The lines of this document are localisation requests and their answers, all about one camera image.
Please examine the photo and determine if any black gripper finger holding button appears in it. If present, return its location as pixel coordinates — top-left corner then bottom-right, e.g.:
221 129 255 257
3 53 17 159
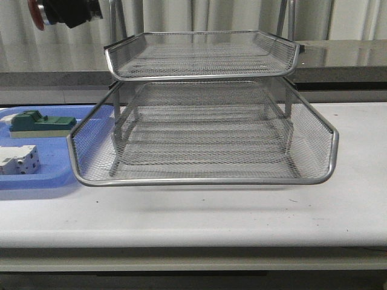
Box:
42 0 100 28

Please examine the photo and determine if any red emergency push button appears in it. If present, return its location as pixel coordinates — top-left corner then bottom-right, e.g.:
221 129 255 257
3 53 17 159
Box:
27 0 103 31

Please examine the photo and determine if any silver mesh tray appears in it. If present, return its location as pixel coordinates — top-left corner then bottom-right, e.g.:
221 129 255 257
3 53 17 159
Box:
110 104 297 179
67 77 339 187
104 30 301 82

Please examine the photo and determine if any small white part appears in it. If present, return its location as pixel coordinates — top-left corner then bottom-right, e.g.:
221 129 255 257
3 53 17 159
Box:
0 114 16 126

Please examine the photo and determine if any white circuit breaker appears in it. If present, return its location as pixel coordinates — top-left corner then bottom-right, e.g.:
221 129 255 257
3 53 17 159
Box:
1 145 40 175

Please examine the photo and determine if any blue plastic tray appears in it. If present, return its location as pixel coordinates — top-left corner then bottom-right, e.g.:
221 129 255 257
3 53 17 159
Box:
1 105 93 190

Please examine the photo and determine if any green and beige switch block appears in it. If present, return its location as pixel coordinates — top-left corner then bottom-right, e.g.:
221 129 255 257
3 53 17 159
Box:
9 110 77 138

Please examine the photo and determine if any silver wire rack frame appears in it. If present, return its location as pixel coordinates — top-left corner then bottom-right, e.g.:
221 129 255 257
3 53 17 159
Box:
108 0 297 120

